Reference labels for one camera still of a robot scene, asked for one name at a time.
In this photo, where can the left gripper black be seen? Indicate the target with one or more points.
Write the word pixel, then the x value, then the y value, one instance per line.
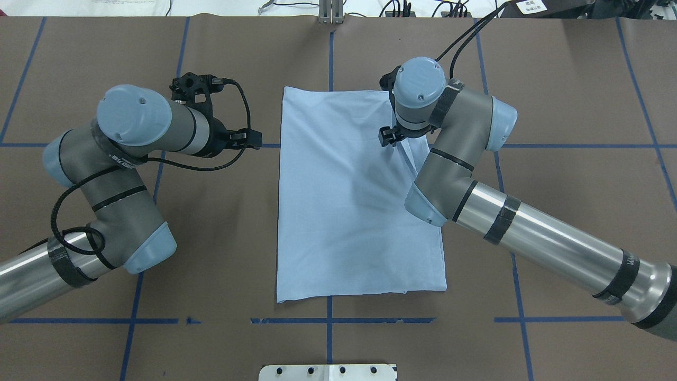
pixel 216 138

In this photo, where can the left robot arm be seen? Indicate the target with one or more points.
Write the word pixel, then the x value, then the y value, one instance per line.
pixel 106 218

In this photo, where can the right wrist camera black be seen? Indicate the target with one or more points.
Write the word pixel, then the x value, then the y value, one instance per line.
pixel 388 80

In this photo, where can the white pedestal base plate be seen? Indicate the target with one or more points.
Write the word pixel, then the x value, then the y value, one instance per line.
pixel 329 372

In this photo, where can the light blue t-shirt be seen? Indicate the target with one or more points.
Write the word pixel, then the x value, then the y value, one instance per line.
pixel 343 229

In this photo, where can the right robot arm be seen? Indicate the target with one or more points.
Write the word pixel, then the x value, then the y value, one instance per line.
pixel 469 122

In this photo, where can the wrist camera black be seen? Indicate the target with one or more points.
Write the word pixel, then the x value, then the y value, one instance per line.
pixel 195 90
pixel 388 80

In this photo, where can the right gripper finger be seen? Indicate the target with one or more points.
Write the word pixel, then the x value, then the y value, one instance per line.
pixel 389 136

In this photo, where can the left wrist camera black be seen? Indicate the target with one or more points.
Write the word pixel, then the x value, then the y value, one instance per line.
pixel 195 90

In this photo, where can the aluminium frame post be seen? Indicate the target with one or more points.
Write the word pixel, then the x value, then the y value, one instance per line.
pixel 331 11

